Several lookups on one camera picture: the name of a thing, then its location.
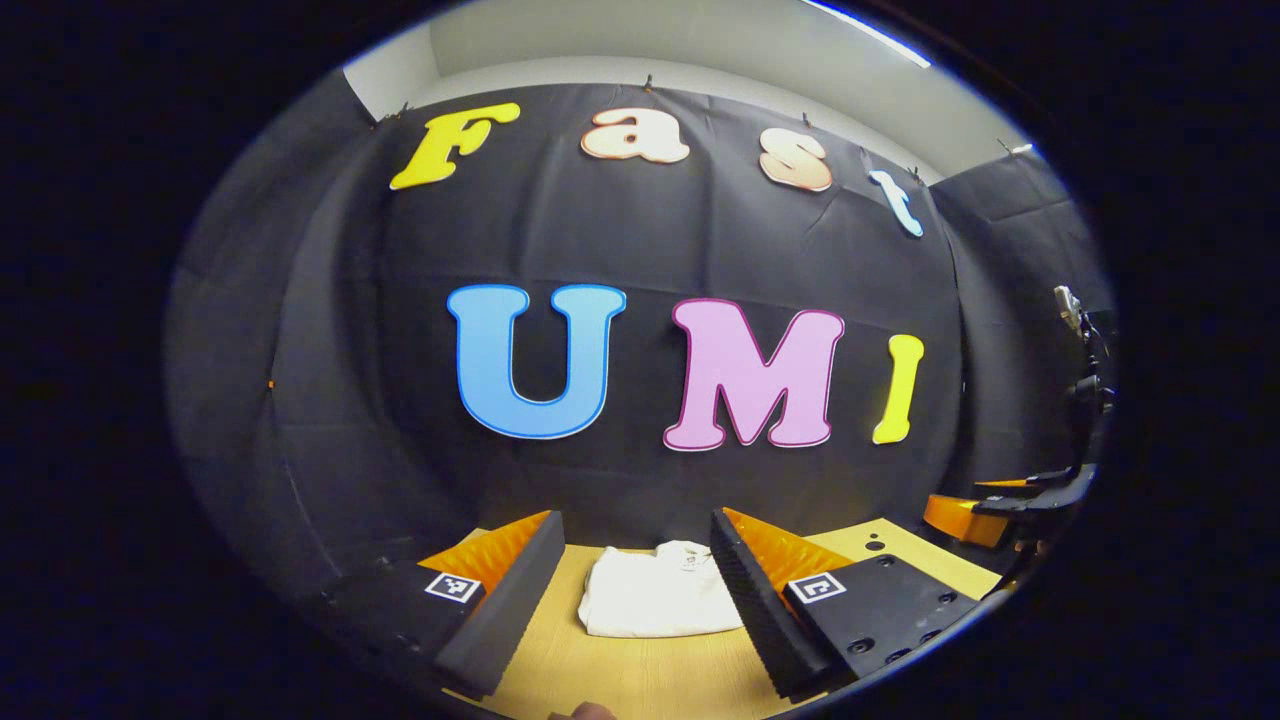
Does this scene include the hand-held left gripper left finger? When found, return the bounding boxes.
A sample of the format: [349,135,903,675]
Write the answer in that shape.
[320,510,567,701]

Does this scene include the cream white garment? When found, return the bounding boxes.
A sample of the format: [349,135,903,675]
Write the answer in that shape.
[578,540,747,639]

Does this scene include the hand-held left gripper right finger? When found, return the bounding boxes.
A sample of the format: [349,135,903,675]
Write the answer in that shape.
[710,507,983,704]

